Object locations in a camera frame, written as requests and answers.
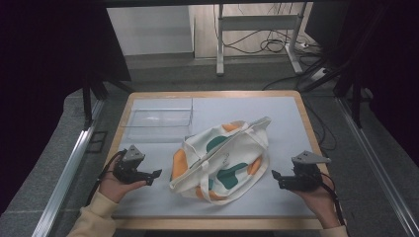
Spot aluminium rail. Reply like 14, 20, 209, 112
32, 99, 106, 237
335, 96, 419, 237

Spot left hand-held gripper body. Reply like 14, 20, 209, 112
113, 144, 156, 186

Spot person's right hand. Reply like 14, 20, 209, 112
291, 182, 342, 230

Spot white power strip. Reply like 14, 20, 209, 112
308, 67, 331, 82

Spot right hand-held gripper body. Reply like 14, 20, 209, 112
280, 150, 332, 193

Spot black floor bracket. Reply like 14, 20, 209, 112
85, 130, 110, 154

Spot white tote bag with patches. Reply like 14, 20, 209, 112
168, 116, 273, 205

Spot long black floor cable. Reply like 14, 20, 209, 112
261, 57, 338, 152

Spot tangled black floor cables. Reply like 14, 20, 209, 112
212, 3, 322, 56

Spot person's left hand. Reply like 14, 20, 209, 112
98, 167, 147, 203

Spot black metal stand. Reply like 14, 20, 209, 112
81, 70, 134, 131
333, 63, 374, 129

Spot clear plastic container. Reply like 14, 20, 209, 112
120, 97, 195, 144

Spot right hand-held gripper cable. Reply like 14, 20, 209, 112
318, 171, 348, 227

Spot left hand-held gripper cable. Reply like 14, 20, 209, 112
84, 148, 128, 207

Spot white metal desk frame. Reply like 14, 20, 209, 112
215, 3, 309, 77

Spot hand-held gripper cable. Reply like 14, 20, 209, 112
84, 148, 128, 207
318, 171, 348, 227

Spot white board panel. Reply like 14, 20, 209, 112
107, 5, 196, 56

